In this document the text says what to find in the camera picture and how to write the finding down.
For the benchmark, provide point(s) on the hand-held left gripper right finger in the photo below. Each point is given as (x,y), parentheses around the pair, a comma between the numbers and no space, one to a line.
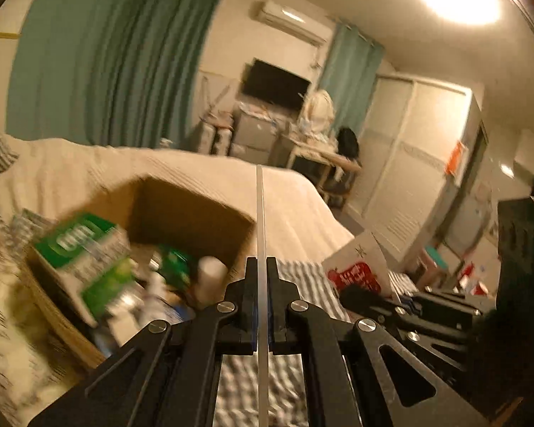
(273,302)

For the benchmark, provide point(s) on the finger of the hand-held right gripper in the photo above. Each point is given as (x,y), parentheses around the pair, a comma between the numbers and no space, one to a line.
(436,347)
(427,302)

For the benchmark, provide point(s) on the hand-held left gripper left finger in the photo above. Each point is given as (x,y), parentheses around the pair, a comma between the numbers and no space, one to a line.
(251,302)

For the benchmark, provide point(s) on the thin clear plastic sheet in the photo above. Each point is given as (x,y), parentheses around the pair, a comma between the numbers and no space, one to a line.
(261,231)

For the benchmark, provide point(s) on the red and white box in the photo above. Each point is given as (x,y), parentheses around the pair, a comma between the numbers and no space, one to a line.
(360,271)

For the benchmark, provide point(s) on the brown cardboard box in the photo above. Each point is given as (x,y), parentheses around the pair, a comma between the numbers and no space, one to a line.
(178,209)

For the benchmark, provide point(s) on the teal box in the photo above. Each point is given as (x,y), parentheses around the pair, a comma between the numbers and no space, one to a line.
(440,261)

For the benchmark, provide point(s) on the white bottle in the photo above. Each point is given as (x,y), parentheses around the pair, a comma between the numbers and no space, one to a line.
(212,280)

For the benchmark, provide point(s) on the green packet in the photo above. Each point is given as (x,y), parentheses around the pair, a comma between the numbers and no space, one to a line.
(174,267)

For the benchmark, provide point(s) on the orange tag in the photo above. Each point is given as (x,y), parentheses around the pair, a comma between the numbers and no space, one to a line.
(455,158)

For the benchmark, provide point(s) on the white louvred wardrobe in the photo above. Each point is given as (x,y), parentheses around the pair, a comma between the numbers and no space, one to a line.
(405,151)

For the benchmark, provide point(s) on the light wooden desk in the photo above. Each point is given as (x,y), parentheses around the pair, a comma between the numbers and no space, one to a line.
(320,151)

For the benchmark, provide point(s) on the grey drawer cabinet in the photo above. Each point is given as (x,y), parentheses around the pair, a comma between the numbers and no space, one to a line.
(253,138)

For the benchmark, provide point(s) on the white canisters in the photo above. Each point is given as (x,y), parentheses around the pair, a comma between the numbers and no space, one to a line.
(213,140)

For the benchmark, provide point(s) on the green and white carton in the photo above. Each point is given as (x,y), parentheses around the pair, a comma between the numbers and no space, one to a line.
(84,258)

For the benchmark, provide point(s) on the black bag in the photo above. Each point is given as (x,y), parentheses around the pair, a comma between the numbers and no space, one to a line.
(348,144)

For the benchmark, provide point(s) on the white fan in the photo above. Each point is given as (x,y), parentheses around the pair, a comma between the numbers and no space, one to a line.
(318,111)

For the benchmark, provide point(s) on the black television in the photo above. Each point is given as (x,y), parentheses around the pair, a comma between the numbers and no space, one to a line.
(276,82)

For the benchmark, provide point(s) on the narrow teal curtain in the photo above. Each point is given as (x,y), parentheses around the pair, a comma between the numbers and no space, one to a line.
(347,80)

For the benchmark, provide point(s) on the white air conditioner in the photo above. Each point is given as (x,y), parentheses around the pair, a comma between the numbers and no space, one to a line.
(289,20)

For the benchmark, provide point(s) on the wide teal curtain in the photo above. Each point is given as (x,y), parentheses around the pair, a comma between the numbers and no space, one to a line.
(107,53)

